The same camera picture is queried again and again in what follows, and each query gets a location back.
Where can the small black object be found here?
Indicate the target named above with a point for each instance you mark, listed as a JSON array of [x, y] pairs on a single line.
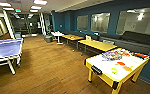
[[96, 70]]

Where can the dark grey sofa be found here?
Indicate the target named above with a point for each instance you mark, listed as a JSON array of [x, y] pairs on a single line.
[[134, 41]]

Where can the yellow leg game table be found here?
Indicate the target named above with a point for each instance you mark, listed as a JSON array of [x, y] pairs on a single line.
[[114, 71]]

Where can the long wooden table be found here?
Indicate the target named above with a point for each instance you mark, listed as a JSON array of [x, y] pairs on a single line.
[[72, 37], [97, 45]]

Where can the dark round waste bin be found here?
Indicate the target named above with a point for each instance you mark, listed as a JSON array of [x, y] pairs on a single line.
[[48, 38]]

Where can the green exit sign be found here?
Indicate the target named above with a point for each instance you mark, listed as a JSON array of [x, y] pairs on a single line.
[[18, 10]]

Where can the red orange bowl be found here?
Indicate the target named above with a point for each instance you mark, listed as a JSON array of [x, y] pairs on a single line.
[[120, 63]]

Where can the small white table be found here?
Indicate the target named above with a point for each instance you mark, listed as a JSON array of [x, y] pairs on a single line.
[[57, 33]]

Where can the blue ping pong table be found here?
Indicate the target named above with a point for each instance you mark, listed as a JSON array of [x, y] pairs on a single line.
[[4, 48]]

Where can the white laptop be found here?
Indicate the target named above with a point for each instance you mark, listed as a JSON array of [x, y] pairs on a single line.
[[88, 37]]

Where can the red flat box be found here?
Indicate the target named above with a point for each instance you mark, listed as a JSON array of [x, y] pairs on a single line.
[[141, 56]]

